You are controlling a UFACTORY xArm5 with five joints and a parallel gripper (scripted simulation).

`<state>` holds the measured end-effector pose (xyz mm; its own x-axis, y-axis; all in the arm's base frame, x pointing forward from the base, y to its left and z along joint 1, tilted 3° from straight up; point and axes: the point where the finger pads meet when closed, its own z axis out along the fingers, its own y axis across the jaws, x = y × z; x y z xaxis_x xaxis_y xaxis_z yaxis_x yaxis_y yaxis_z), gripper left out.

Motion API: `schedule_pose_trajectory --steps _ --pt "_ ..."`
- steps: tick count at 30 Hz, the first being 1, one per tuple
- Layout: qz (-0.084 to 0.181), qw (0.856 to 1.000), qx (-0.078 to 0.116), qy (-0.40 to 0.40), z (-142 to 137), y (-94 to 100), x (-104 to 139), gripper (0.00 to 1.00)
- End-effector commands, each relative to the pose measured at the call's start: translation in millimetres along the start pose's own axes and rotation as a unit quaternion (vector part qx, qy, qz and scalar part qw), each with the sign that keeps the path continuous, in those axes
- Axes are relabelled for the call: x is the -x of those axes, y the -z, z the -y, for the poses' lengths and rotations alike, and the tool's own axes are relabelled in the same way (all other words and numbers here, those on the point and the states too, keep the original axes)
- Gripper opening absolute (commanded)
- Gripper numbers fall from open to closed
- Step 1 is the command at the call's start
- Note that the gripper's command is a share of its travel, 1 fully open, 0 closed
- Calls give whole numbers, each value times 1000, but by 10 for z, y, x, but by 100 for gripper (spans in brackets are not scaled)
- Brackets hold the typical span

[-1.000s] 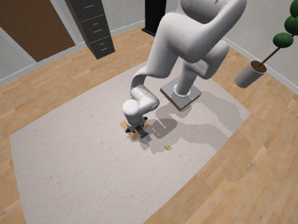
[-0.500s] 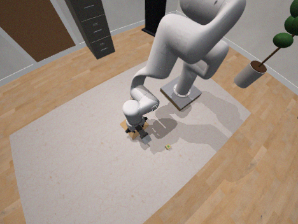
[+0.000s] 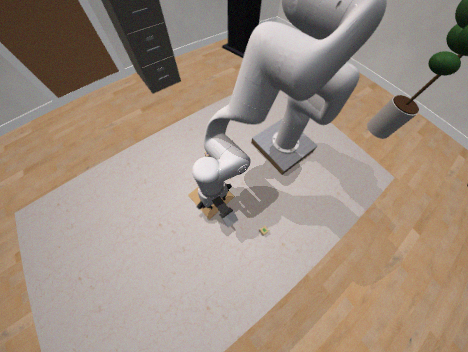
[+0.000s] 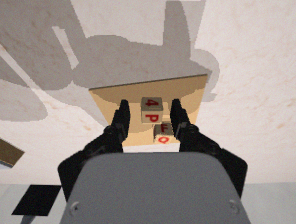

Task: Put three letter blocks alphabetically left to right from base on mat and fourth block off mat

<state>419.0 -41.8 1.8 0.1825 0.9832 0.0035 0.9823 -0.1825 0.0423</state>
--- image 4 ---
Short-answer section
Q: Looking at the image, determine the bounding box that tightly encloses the tan flat mat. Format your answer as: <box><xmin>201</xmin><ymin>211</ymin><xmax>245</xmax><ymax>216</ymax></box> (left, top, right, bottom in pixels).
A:
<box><xmin>88</xmin><ymin>74</ymin><xmax>208</xmax><ymax>147</ymax></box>

